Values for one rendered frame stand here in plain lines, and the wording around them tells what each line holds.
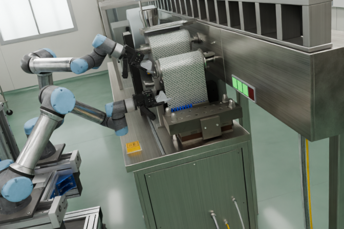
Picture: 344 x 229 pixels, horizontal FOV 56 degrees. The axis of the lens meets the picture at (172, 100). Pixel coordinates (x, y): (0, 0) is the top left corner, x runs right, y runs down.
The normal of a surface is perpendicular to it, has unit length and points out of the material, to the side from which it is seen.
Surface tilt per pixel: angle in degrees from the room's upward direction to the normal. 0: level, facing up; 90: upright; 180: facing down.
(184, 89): 90
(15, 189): 95
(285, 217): 0
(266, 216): 0
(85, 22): 90
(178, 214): 90
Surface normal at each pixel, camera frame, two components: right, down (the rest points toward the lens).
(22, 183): 0.63, 0.26
